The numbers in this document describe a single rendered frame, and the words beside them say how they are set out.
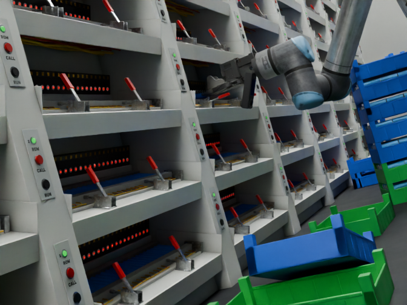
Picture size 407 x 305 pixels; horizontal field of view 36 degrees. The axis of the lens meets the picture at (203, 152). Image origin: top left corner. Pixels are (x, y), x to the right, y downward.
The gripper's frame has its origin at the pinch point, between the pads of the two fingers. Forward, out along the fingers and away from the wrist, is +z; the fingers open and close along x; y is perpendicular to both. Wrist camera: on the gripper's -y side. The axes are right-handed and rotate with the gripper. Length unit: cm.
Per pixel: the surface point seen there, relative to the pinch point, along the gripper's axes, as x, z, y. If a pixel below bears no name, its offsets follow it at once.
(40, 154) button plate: 105, -6, -13
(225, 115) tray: 6.7, -6.2, -8.9
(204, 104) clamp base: 16.5, -4.2, -4.7
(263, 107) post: -34.3, -7.1, -7.3
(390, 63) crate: -50, -54, -7
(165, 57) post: 40.8, -7.2, 8.0
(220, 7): -19.4, -8.5, 30.1
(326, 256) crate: 79, -41, -47
